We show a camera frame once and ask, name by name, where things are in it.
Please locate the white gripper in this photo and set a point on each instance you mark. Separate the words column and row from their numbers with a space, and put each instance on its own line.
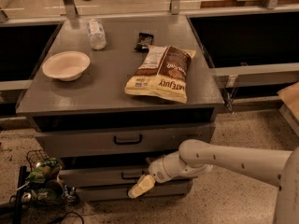
column 158, row 171

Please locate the grey drawer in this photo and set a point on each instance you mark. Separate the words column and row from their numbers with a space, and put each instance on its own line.
column 120, row 192
column 103, row 176
column 121, row 141

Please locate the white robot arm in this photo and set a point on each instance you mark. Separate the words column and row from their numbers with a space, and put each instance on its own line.
column 279, row 168

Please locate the grey bottom drawer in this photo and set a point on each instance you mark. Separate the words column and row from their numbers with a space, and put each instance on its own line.
column 120, row 192

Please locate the grey top drawer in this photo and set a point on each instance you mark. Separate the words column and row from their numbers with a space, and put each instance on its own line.
column 121, row 141

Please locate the grey drawer cabinet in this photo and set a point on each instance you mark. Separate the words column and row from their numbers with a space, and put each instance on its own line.
column 97, row 101

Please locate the soda can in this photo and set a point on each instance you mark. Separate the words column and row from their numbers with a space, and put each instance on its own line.
column 70, row 194

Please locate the green chip bag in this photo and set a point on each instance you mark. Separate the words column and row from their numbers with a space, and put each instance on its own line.
column 47, row 170

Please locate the brown cream chip bag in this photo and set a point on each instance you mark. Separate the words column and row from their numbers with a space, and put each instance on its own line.
column 163, row 74

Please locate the white paper bowl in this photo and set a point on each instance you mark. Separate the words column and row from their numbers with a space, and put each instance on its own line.
column 66, row 66

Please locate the dark snack bar wrapper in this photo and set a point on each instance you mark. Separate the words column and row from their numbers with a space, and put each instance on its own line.
column 143, row 42

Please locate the brown cardboard box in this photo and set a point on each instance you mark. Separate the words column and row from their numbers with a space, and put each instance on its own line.
column 290, row 98

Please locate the black wire basket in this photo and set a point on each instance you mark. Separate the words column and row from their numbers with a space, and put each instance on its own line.
column 36, row 157

